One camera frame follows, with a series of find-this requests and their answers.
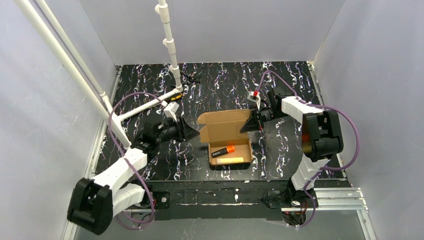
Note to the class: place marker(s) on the orange black marker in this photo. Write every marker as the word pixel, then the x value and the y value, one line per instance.
pixel 223 151

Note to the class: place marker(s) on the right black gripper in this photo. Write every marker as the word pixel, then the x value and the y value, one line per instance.
pixel 260 116

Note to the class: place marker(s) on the brown cardboard box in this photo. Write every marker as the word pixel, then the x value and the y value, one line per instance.
pixel 221 129

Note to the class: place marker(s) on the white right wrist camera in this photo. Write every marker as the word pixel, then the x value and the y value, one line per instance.
pixel 254 97

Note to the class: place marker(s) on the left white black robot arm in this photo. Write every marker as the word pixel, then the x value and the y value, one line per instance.
pixel 96 201

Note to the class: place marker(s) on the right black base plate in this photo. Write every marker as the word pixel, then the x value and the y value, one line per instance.
pixel 277 199

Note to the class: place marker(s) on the yellow marker pen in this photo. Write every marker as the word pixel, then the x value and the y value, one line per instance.
pixel 229 160

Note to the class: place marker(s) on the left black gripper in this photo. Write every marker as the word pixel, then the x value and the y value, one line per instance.
pixel 180 128

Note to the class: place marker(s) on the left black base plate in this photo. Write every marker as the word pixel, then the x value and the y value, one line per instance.
pixel 160 200

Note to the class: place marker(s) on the aluminium rail frame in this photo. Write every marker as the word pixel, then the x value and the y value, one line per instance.
pixel 220 193

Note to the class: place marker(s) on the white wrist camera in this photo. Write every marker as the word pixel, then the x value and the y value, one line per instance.
pixel 170 110
pixel 254 97

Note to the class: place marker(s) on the black pliers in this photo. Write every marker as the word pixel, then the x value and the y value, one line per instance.
pixel 190 79

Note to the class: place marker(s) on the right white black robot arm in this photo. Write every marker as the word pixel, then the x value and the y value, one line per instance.
pixel 321 136

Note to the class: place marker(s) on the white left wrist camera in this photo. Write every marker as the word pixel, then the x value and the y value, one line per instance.
pixel 170 110

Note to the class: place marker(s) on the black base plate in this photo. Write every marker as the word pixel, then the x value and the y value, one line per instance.
pixel 160 200
pixel 277 199

